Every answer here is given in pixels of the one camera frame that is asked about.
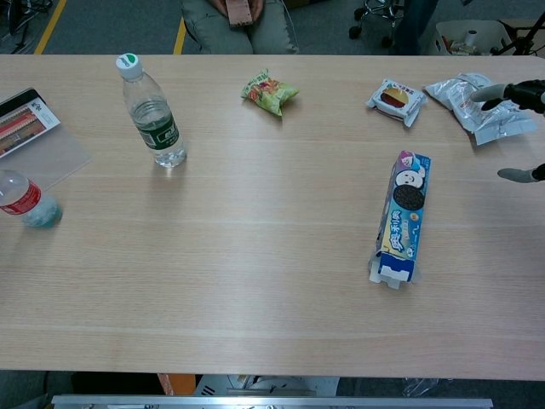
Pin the red label plastic bottle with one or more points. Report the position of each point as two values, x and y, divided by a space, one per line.
21 198

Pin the large silver foil bag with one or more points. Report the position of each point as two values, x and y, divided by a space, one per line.
489 121

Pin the book with red building picture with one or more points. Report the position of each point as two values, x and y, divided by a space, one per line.
23 121

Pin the grey metal device housing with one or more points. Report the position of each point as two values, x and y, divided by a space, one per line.
264 385

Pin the orange-brown box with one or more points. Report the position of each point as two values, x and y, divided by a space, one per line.
176 384

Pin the green label water bottle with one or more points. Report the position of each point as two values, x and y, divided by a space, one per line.
155 123

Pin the small silver foil bag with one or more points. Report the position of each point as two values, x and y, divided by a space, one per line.
447 91

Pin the office chair wheeled base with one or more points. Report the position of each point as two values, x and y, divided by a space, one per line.
376 17

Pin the white burger print snack packet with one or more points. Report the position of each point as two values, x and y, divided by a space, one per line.
396 100

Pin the black tripod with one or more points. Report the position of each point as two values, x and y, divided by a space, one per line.
19 21

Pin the pink brown perforated board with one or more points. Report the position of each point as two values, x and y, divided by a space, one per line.
240 13

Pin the aluminium rail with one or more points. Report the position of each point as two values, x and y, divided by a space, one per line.
272 402

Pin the green snack bag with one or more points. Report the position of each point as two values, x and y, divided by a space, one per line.
268 91

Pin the seated person in grey trousers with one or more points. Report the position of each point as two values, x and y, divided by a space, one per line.
217 36

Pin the black stand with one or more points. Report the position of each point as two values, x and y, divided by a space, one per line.
526 40

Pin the clear plastic sheet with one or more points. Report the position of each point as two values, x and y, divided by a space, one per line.
55 155

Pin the blue Oreo cookie box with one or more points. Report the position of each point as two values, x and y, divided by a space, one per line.
404 213

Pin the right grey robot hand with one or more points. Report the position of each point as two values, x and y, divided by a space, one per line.
517 93

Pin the clear plastic wrap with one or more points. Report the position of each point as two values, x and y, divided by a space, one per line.
426 387

